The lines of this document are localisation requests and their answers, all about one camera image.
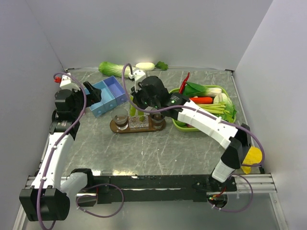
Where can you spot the yellow cabbage by arm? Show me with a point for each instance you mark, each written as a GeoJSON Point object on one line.
{"type": "Point", "coordinates": [254, 156]}

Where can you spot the clear textured plastic holder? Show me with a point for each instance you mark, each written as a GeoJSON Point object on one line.
{"type": "Point", "coordinates": [139, 122]}

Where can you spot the brown wooden tray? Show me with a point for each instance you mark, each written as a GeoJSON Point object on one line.
{"type": "Point", "coordinates": [127, 130]}

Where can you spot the green toothpaste tube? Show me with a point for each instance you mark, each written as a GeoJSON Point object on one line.
{"type": "Point", "coordinates": [141, 115]}
{"type": "Point", "coordinates": [132, 110]}

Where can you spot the napa cabbage in basket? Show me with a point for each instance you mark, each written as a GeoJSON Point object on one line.
{"type": "Point", "coordinates": [225, 101]}

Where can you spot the dark glass cup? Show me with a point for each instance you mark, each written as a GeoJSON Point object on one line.
{"type": "Point", "coordinates": [158, 121]}

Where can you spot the frosted clear glass cup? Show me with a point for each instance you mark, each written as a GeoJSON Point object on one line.
{"type": "Point", "coordinates": [120, 117]}

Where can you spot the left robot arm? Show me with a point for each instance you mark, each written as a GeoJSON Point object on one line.
{"type": "Point", "coordinates": [48, 199]}

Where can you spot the teal drawer box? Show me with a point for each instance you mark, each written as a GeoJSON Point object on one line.
{"type": "Point", "coordinates": [96, 107]}

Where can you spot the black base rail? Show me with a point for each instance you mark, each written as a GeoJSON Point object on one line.
{"type": "Point", "coordinates": [146, 188]}

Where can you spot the bok choy in basket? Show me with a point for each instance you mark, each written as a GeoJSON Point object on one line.
{"type": "Point", "coordinates": [192, 89]}

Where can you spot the purple drawer box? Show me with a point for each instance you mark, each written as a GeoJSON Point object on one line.
{"type": "Point", "coordinates": [116, 89]}

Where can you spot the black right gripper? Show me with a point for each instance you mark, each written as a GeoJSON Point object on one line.
{"type": "Point", "coordinates": [136, 95]}

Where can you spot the white daikon radish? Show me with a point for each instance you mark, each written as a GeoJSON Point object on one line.
{"type": "Point", "coordinates": [149, 66]}

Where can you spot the napa cabbage on table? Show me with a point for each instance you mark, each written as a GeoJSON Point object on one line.
{"type": "Point", "coordinates": [110, 69]}

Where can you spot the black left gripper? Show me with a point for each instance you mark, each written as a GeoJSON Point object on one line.
{"type": "Point", "coordinates": [94, 96]}

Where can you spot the white celery stalk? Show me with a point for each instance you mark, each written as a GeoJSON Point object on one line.
{"type": "Point", "coordinates": [214, 109]}

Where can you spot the red chili pepper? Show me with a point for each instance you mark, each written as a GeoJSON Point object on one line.
{"type": "Point", "coordinates": [182, 87]}

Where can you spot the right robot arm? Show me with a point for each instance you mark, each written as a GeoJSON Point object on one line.
{"type": "Point", "coordinates": [236, 140]}

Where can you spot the aluminium frame rail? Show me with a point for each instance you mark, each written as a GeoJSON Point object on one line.
{"type": "Point", "coordinates": [246, 184]}

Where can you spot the orange carrot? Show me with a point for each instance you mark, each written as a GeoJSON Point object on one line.
{"type": "Point", "coordinates": [202, 100]}

